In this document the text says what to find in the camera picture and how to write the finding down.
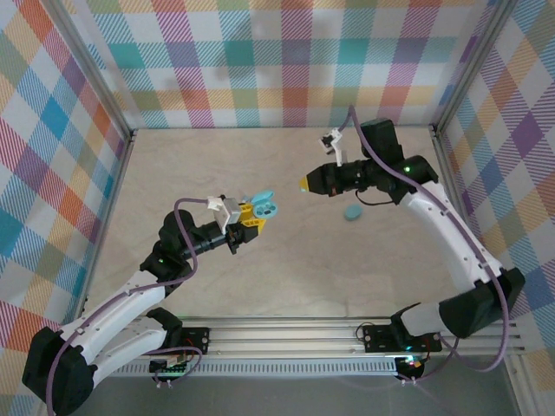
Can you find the electronics board with green lights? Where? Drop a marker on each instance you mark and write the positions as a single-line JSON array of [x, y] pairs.
[[173, 368]]

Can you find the aluminium frame corner post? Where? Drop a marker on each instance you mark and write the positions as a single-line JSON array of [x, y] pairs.
[[95, 65], [474, 65]]

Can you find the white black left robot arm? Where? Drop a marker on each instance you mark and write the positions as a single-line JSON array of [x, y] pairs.
[[130, 299]]

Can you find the aluminium base rail beam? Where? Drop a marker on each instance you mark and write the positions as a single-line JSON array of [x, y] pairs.
[[282, 338]]

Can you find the aluminium frame leg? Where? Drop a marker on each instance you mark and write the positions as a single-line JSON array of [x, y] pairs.
[[520, 390]]

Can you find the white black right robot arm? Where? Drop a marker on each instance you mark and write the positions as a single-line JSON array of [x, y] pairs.
[[455, 242]]

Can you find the electronics board with orange part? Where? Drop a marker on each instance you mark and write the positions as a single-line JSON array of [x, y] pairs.
[[412, 364]]

